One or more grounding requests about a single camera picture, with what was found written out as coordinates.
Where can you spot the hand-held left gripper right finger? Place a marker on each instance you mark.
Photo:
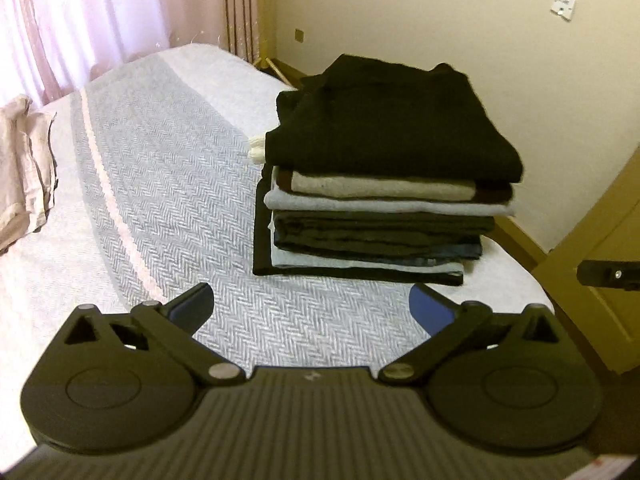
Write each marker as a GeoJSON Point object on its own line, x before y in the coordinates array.
{"type": "Point", "coordinates": [430, 310]}

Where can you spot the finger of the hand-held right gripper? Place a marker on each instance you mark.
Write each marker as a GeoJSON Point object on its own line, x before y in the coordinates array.
{"type": "Point", "coordinates": [600, 274]}

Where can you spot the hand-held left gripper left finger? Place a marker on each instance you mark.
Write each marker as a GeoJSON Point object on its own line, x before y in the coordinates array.
{"type": "Point", "coordinates": [187, 312]}

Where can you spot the black knit garment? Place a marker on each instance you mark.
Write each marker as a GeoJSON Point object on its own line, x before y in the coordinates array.
{"type": "Point", "coordinates": [390, 130]}

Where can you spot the wooden door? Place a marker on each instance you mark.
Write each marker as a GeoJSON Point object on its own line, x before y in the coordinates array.
{"type": "Point", "coordinates": [590, 240]}

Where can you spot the stack of folded clothes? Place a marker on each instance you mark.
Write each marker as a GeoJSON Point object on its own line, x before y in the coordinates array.
{"type": "Point", "coordinates": [375, 220]}

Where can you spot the small white cloth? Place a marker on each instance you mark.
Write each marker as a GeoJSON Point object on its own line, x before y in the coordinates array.
{"type": "Point", "coordinates": [257, 152]}

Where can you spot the pile of beige cloth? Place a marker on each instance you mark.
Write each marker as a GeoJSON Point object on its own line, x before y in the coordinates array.
{"type": "Point", "coordinates": [25, 170]}

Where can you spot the wooden stand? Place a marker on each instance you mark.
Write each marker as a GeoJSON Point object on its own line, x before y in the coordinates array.
{"type": "Point", "coordinates": [272, 65]}

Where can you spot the gold striped curtain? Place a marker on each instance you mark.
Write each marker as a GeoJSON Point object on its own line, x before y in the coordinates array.
{"type": "Point", "coordinates": [240, 10]}

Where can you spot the pink curtain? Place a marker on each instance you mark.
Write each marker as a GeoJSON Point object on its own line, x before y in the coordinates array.
{"type": "Point", "coordinates": [100, 10]}

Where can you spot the white wall socket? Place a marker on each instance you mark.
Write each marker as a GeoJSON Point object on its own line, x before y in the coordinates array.
{"type": "Point", "coordinates": [562, 6]}

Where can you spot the small brown wall socket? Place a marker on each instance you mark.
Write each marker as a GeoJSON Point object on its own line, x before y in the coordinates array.
{"type": "Point", "coordinates": [299, 35]}

